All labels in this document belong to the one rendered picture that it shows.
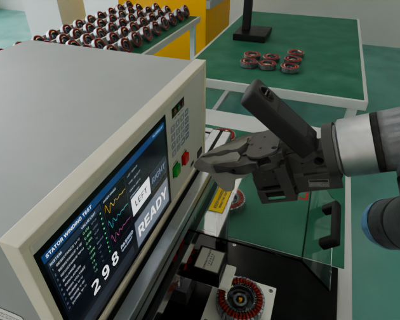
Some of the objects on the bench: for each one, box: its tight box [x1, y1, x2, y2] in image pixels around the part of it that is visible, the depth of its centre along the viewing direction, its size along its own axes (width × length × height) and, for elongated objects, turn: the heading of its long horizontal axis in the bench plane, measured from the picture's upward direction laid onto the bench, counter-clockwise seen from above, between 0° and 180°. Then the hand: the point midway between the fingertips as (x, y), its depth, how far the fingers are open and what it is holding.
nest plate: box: [201, 276, 276, 320], centre depth 78 cm, size 15×15×1 cm
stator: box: [216, 276, 265, 320], centre depth 77 cm, size 11×11×4 cm
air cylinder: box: [170, 277, 197, 305], centre depth 81 cm, size 5×8×6 cm
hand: (199, 160), depth 52 cm, fingers closed
